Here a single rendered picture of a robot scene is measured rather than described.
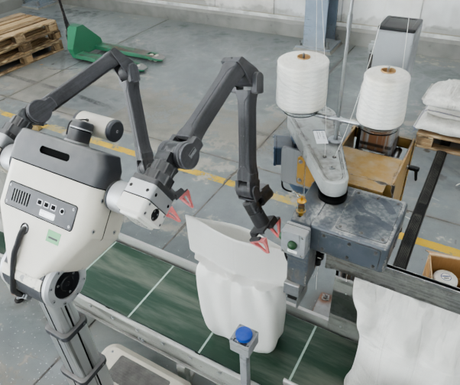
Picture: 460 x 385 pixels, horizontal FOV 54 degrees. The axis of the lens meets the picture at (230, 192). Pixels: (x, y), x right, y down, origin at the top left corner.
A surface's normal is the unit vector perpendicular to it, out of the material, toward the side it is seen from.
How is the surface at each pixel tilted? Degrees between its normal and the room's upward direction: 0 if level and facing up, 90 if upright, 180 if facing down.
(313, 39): 90
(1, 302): 0
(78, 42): 75
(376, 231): 0
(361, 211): 0
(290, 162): 90
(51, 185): 50
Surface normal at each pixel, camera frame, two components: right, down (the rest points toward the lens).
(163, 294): -0.04, -0.79
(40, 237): -0.41, -0.09
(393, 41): -0.50, 0.55
